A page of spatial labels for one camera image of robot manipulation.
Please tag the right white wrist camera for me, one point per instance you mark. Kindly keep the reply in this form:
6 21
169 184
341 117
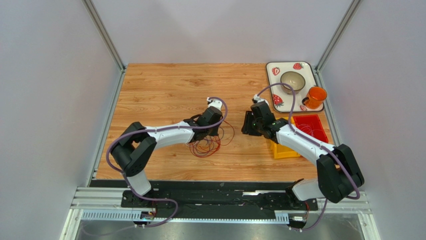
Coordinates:
257 99

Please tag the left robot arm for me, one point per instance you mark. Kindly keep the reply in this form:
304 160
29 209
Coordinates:
133 149

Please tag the orange mug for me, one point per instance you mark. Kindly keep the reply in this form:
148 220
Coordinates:
315 97

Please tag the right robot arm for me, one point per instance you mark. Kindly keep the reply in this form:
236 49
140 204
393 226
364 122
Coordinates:
338 173

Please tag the red plastic bin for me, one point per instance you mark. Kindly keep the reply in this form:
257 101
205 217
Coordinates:
311 125

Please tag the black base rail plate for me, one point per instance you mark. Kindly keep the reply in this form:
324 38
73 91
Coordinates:
217 200

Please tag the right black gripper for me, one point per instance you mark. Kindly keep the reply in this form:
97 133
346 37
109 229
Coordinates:
250 126

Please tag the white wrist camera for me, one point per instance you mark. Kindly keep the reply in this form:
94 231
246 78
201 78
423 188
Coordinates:
215 103
257 99

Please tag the yellow plastic bin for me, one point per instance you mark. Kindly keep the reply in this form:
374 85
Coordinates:
282 152

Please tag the beige ceramic bowl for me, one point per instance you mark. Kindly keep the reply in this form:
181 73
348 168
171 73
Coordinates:
294 80

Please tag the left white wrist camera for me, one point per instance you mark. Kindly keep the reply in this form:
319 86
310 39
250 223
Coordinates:
215 103

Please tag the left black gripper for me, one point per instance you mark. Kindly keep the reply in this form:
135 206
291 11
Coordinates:
216 129

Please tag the strawberry pattern tray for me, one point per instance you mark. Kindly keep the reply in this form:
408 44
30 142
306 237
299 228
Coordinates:
281 94

